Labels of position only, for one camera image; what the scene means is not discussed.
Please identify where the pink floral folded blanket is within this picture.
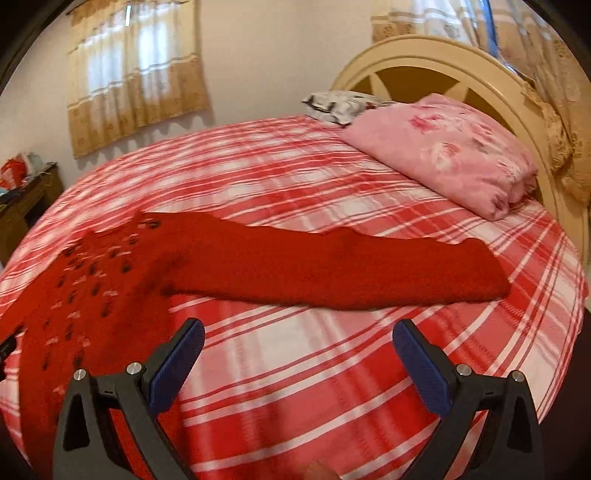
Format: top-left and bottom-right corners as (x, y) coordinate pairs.
(342, 94), (538, 221)

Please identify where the grey patterned pillow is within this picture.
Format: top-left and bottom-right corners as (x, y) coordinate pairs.
(301, 90), (394, 127)

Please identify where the cream wooden headboard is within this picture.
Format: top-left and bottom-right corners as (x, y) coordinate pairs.
(332, 35), (590, 264)

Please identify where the red knitted sweater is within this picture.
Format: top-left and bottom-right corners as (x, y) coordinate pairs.
(1, 212), (510, 479)

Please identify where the beige window curtain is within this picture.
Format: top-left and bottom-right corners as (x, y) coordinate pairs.
(67, 1), (209, 159)

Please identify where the red box on desk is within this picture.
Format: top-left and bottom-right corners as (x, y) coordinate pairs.
(1, 157), (28, 190)

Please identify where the brown wooden desk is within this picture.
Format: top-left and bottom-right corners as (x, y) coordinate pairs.
(0, 162), (64, 267)

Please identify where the red white plaid bedsheet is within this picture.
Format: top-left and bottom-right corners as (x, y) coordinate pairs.
(1, 116), (588, 479)

